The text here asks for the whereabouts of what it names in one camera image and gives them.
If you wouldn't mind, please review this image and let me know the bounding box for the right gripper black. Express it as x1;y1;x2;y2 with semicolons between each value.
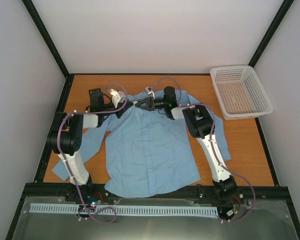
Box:
135;97;168;112

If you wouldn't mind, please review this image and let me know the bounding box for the black display case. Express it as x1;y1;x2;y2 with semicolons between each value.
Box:
88;88;103;99

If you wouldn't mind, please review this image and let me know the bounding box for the light blue shirt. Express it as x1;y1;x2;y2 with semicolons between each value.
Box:
51;89;232;199

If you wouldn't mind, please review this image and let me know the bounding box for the white plastic basket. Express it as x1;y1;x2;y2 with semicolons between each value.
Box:
210;65;274;121

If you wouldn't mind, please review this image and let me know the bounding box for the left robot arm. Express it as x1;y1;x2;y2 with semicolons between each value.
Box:
46;88;134;202

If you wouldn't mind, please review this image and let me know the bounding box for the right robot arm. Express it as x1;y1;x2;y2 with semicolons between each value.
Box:
135;86;237;202

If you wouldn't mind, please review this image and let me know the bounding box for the small green circuit board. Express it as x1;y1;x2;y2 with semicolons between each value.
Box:
90;199;103;207

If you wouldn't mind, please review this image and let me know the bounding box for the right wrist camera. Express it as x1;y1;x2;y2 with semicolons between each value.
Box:
144;86;155;99

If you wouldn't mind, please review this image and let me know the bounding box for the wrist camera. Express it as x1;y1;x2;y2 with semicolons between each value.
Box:
109;89;126;108
144;86;155;99

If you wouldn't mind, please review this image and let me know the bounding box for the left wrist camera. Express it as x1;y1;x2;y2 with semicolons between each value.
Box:
109;89;126;108

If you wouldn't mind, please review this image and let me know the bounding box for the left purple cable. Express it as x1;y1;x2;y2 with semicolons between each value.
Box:
57;82;129;224

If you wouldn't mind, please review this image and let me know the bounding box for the light blue cable duct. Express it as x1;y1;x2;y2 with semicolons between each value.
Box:
28;203;219;218

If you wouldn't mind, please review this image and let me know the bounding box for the black front rail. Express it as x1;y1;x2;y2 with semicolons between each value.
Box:
22;182;292;205

